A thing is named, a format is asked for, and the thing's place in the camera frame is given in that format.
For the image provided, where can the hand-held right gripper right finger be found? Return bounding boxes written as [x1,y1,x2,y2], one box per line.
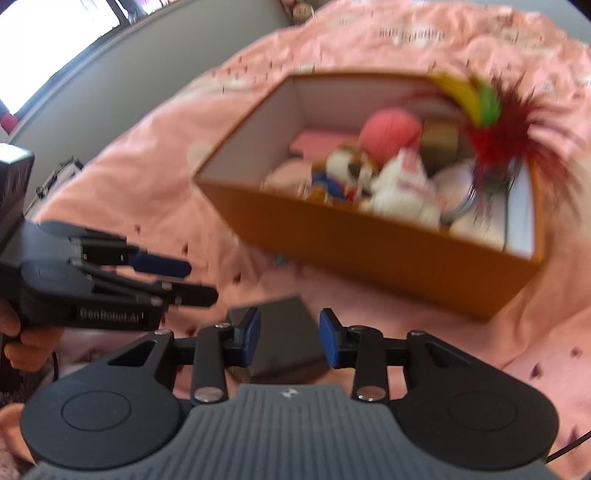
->
[318,307,472,403]

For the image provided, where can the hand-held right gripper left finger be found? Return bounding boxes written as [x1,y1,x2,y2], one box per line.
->
[108,306,262,405]

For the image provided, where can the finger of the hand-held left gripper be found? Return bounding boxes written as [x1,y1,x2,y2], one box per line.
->
[70,262,219,309]
[39,220,193,278]

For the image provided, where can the dark grey box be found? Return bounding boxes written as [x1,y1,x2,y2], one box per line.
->
[227,296,331,381]

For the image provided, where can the orange cardboard box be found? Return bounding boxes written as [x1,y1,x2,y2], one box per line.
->
[194,69,548,324]

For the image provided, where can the pink printed pouch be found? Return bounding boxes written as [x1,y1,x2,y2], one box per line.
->
[263,159,324,190]

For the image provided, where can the cream knit plush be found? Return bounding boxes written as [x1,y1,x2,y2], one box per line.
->
[369,148,439,227]

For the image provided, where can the pink wallet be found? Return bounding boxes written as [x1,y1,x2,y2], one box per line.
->
[290,129,365,160]

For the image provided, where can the pink fluffy peach pompom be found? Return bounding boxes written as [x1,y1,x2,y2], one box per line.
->
[359,107,423,169]

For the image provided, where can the red feather toy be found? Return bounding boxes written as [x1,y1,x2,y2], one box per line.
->
[406,69,583,204]

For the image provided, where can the person's left forearm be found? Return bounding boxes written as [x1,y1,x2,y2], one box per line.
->
[0,404,35,480]

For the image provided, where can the person's left hand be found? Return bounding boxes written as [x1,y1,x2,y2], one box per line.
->
[0,301,64,374]

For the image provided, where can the silver metal case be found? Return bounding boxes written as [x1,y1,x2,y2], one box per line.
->
[23,157,84,215]

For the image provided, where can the window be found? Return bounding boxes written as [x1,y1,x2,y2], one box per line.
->
[0,0,176,116]

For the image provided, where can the black cable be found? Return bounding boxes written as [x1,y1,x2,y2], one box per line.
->
[547,429,591,464]

